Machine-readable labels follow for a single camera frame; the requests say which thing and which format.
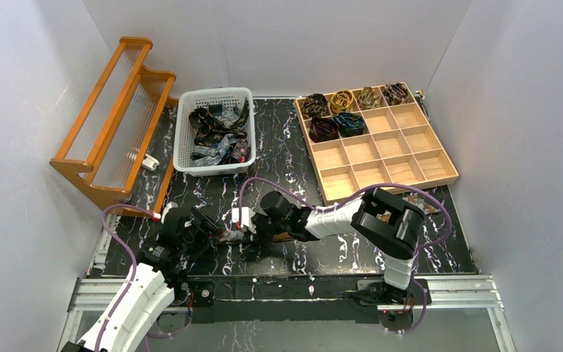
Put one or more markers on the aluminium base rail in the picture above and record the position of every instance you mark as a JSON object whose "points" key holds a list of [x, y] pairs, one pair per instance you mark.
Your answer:
{"points": [[220, 296]]}

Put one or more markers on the dark camouflage tie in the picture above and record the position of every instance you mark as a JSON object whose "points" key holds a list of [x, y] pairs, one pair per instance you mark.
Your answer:
{"points": [[211, 130]]}

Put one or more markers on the orange grey patterned tie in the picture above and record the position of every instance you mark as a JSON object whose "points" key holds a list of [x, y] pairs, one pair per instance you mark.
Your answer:
{"points": [[322, 222]]}

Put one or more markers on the rolled dark brown tie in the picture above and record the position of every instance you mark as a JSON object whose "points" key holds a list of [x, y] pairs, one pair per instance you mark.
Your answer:
{"points": [[315, 106]]}

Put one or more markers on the wooden compartment tray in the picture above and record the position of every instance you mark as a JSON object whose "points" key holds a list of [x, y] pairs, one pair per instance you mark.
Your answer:
{"points": [[398, 146]]}

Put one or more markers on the rolled yellow tie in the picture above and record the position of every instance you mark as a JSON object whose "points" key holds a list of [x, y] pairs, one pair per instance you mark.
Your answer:
{"points": [[341, 101]]}

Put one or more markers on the rolled brown multicolour tie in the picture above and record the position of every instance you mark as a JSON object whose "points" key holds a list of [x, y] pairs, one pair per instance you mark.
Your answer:
{"points": [[368, 98]]}

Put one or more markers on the grey blue tie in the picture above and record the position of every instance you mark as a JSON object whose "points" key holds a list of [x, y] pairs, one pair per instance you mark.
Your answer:
{"points": [[213, 155]]}

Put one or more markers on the small white clip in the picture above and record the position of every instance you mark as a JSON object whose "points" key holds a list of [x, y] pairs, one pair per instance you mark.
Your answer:
{"points": [[150, 163]]}

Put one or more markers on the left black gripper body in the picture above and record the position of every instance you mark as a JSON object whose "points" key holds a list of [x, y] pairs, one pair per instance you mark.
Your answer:
{"points": [[209, 229]]}

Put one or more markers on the dark red purple tie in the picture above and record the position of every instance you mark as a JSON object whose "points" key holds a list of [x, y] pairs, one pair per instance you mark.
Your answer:
{"points": [[241, 151]]}

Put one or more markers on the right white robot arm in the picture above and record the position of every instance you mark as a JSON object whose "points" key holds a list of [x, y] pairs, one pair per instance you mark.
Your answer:
{"points": [[388, 222]]}

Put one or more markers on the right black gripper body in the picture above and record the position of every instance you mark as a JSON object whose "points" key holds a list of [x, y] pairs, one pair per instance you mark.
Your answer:
{"points": [[257, 231]]}

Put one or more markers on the white plastic basket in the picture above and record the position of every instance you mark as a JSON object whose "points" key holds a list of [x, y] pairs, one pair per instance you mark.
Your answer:
{"points": [[220, 101]]}

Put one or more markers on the rolled dark red tie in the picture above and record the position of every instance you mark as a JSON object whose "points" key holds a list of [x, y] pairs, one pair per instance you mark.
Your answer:
{"points": [[323, 130]]}

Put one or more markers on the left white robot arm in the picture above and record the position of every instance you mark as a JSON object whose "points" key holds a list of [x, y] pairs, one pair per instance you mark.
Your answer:
{"points": [[156, 280]]}

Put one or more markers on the rolled dark striped tie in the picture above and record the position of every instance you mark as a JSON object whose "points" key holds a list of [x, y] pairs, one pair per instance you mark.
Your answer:
{"points": [[396, 94]]}

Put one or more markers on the rolled blue black tie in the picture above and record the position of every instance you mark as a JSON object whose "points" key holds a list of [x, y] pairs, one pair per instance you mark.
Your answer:
{"points": [[350, 124]]}

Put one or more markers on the orange wooden rack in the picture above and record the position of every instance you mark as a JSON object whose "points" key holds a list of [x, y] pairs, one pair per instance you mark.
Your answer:
{"points": [[125, 116]]}

